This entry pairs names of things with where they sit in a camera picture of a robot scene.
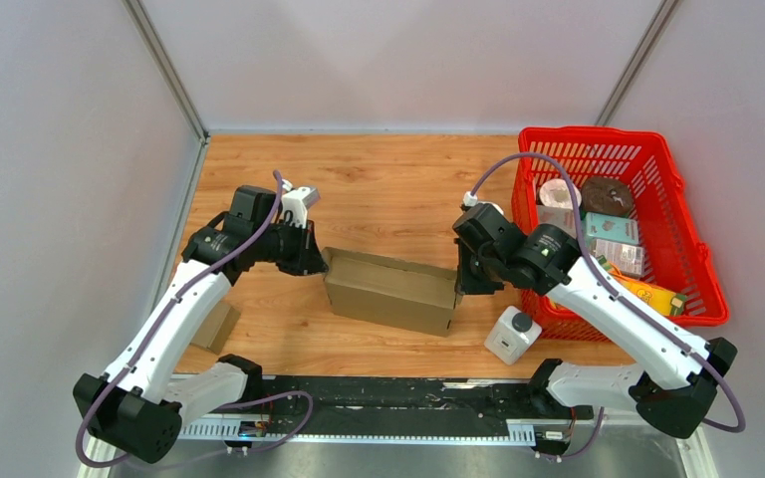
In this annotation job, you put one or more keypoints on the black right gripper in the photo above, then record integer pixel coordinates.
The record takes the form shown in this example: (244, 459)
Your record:
(464, 285)

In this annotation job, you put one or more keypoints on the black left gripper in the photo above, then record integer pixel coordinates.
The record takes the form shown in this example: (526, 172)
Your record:
(309, 259)

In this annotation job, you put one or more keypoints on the large cardboard sheet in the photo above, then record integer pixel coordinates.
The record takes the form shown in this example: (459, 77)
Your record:
(391, 292)

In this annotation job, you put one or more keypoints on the small brown cardboard box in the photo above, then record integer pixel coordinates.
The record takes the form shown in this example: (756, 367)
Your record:
(214, 332)

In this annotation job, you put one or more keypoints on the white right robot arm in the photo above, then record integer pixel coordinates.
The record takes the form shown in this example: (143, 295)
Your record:
(676, 374)

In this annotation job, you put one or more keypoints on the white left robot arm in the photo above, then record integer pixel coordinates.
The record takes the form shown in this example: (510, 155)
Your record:
(135, 405)

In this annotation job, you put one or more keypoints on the pink grey snack box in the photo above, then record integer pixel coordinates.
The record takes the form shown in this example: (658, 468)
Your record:
(559, 217)

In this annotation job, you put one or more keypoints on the teal snack box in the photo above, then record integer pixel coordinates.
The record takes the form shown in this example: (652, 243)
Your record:
(611, 228)

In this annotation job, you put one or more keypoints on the white printed snack box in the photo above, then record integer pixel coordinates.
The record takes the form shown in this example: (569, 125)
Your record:
(626, 258)

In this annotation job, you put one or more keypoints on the yellow orange snack box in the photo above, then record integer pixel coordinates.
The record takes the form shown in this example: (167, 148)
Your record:
(664, 301)

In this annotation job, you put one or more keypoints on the white bottle black cap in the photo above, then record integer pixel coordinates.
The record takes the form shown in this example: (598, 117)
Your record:
(513, 333)

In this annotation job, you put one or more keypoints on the white tissue roll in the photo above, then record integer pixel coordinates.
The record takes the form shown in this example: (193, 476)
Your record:
(557, 192)

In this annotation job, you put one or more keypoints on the brown round chocolate pastry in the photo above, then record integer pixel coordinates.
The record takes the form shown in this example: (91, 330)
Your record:
(604, 195)

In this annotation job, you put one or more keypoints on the red plastic basket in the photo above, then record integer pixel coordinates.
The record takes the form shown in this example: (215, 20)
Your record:
(675, 256)

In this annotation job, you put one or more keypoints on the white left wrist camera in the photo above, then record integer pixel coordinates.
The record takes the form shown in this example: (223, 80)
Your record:
(296, 204)

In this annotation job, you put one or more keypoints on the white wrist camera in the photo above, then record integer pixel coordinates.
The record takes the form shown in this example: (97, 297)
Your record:
(296, 204)
(470, 199)

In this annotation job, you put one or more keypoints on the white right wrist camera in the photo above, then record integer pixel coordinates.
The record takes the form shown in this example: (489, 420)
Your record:
(470, 199)

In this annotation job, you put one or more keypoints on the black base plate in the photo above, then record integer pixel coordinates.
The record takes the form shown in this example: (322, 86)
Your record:
(402, 409)

